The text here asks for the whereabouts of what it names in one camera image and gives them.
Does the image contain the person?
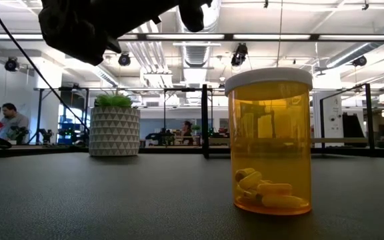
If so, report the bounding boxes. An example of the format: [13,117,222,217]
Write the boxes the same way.
[0,102,30,141]
[180,120,195,146]

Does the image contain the large amber bottle yellow capsules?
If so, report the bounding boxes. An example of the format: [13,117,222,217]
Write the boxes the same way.
[224,67,313,217]

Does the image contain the succulent in triangle-patterned pot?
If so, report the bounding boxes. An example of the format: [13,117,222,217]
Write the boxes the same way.
[89,93,141,157]

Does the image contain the white cabinet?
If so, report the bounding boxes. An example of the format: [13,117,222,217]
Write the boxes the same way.
[313,90,345,148]

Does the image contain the black table mat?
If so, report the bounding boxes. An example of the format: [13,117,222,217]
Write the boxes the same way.
[0,152,384,240]

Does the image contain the black hanging camera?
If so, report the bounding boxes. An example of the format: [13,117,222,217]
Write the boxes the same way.
[230,42,249,67]
[351,55,368,67]
[4,57,19,73]
[117,52,132,67]

